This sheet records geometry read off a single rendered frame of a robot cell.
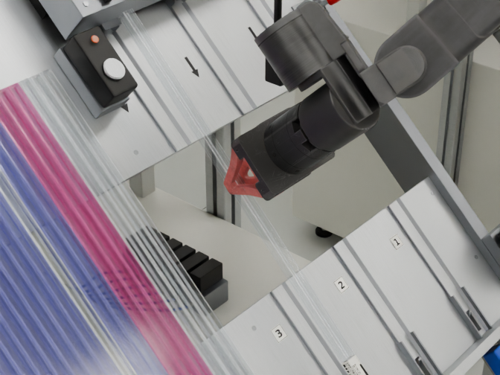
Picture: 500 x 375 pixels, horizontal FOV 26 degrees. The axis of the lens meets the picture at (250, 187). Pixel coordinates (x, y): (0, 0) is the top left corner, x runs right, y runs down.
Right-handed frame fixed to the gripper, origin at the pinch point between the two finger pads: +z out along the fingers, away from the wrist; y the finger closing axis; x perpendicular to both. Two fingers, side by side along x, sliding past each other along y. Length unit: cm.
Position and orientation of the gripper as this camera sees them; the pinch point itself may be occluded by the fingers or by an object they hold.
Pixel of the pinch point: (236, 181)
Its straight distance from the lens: 111.7
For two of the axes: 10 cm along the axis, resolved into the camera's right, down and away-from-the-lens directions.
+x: 5.4, 8.4, -0.2
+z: -5.5, 3.7, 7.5
